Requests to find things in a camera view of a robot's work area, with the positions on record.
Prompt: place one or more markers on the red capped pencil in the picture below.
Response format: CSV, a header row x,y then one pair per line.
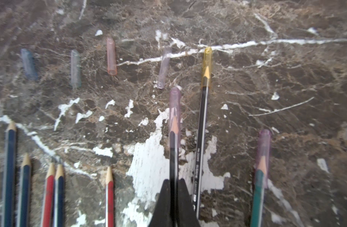
x,y
109,211

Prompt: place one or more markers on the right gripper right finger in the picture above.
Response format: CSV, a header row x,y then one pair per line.
x,y
186,214

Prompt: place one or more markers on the grey removed pencil cap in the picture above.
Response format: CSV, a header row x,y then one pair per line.
x,y
75,69

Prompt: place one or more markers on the purple removed pencil cap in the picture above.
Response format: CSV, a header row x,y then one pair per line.
x,y
164,67

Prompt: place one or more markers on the yellow capped pencil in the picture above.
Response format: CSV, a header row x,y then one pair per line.
x,y
200,147

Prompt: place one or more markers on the purple capped pencil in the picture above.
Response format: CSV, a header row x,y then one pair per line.
x,y
174,129

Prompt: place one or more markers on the teal capped pencil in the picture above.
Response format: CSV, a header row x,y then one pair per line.
x,y
260,177

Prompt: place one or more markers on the blue removed pencil cap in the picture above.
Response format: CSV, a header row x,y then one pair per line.
x,y
28,64

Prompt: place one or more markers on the clear pink pencil cap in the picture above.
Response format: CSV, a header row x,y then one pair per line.
x,y
111,57

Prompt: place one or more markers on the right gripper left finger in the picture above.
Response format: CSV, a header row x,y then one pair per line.
x,y
161,216

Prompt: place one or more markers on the dark pencil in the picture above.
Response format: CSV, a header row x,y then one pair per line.
x,y
24,192
8,192

